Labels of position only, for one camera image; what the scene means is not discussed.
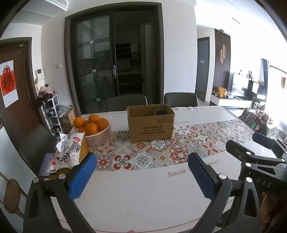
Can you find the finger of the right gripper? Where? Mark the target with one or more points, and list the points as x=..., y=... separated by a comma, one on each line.
x=269, y=143
x=245, y=155

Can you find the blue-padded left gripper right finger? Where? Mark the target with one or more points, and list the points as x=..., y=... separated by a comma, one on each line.
x=234, y=205

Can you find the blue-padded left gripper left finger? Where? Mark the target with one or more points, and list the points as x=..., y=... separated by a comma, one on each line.
x=40, y=214

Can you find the green knitted plush toy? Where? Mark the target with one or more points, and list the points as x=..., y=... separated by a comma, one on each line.
x=160, y=112

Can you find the person's right hand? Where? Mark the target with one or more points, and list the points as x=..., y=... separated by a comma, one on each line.
x=267, y=206

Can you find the wooden stool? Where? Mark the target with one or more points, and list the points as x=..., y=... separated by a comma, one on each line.
x=12, y=196

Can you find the floral patterned cloth cover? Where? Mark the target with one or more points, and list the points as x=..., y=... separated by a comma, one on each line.
x=69, y=153

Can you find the white tv cabinet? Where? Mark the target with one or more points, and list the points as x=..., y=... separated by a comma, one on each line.
x=229, y=103

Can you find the grey chair left side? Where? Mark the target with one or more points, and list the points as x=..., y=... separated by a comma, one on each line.
x=35, y=146

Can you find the patterned tile table runner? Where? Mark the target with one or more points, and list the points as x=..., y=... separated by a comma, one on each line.
x=117, y=152

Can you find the small cardboard box floor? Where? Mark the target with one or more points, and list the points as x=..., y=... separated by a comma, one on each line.
x=67, y=119

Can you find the orange front centre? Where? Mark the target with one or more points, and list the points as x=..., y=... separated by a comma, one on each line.
x=91, y=129

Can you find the orange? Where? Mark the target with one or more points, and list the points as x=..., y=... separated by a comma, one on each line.
x=91, y=129
x=78, y=122
x=102, y=124
x=93, y=118

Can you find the orange left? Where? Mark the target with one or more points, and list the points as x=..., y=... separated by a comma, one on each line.
x=78, y=122

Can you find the dark chair right back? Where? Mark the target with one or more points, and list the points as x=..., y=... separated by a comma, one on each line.
x=181, y=99

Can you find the dark chair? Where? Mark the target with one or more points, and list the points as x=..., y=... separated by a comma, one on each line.
x=120, y=103
x=181, y=99

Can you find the white fruit basket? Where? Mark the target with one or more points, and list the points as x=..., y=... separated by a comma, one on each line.
x=96, y=138

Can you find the brown entrance door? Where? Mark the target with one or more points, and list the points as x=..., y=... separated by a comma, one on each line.
x=19, y=111

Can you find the orange right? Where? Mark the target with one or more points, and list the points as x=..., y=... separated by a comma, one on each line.
x=102, y=124

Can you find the orange top back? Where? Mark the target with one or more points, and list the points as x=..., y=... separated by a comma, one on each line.
x=93, y=118

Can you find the brown cardboard box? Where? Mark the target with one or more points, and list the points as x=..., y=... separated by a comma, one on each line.
x=145, y=126

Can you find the white shoe rack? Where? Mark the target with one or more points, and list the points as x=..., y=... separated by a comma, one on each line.
x=49, y=107

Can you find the dark chair left back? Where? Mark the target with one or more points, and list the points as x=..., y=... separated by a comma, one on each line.
x=120, y=103

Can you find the red fu poster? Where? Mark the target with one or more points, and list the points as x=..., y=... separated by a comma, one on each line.
x=8, y=83

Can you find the black glass sliding door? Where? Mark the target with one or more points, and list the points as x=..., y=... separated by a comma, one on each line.
x=115, y=50

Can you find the dark wall panel gold ornament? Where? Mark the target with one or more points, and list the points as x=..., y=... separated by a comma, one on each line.
x=222, y=60

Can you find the wall intercom panel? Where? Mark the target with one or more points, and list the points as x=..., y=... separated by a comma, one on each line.
x=40, y=74

